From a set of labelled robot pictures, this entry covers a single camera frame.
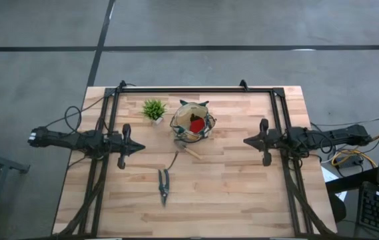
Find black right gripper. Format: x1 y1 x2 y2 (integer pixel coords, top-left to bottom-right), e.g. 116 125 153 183
243 118 276 167

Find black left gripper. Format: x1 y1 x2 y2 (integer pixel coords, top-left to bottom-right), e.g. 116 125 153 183
111 123 146 170

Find dark pruning shears with strap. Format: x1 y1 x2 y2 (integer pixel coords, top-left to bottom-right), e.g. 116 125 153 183
157 150 179 207

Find beige canvas gardening bag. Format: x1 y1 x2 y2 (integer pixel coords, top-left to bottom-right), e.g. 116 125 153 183
169 99 217 144

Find metal trowel wooden handle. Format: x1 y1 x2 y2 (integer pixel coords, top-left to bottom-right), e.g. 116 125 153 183
175 139 203 160

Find red gardening glove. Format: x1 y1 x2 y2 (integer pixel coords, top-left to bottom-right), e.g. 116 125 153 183
189 113 206 134

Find small green potted plant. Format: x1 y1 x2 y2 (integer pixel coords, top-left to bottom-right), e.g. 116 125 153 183
141 99 167 126

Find white paper sheet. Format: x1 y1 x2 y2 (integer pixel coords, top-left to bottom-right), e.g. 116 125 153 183
320 165 348 203

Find grey power box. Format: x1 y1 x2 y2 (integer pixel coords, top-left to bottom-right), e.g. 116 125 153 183
337 155 365 169

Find black round stool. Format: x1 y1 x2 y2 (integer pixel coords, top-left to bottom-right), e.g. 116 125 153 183
328 192 348 223

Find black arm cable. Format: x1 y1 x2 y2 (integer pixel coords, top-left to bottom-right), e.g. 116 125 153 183
44 81 139 134

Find black metal table frame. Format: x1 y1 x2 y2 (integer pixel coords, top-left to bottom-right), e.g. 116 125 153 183
52 79 338 239

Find yellow cable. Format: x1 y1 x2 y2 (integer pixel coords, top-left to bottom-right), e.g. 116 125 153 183
330 133 379 169

